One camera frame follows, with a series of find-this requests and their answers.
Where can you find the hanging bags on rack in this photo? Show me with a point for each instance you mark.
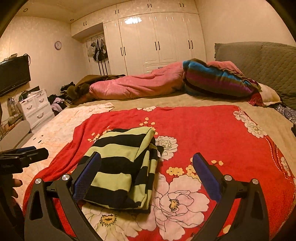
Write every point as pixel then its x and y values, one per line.
pixel 98 52

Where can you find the multicolour striped blanket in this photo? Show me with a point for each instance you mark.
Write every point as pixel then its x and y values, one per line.
pixel 221 79

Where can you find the round wall clock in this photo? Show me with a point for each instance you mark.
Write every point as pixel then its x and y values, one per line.
pixel 58 45

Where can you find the pile of clothes on floor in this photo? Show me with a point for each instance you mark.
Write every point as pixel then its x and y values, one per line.
pixel 59 102

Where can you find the white pink patterned blanket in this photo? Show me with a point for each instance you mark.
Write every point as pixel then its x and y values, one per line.
pixel 54 136

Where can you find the black wall television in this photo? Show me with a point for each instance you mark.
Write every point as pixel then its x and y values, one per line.
pixel 14 73

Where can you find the grey quilted headboard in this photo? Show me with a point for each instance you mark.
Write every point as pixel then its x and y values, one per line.
pixel 271 64

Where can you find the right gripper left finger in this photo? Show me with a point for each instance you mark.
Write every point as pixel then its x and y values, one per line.
pixel 41 220

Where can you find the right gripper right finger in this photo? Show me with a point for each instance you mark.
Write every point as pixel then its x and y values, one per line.
pixel 251 218

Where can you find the cream pillow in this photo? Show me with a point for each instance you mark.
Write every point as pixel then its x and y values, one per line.
pixel 268 95

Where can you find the green black striped frog sweater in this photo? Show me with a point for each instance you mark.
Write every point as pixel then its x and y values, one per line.
pixel 118 170

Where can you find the pink quilt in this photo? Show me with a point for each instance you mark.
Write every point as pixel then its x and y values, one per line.
pixel 162 81

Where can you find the person's left hand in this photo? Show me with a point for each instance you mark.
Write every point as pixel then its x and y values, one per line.
pixel 8 185

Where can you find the red floral blanket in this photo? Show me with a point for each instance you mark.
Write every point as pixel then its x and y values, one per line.
pixel 225 136

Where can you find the white plastic drawer unit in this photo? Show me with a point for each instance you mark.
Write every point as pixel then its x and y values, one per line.
pixel 36 109

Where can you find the white wardrobe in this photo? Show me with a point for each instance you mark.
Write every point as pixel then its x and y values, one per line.
pixel 142 36

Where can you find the brown jacket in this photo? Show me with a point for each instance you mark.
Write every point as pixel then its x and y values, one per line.
pixel 79 93

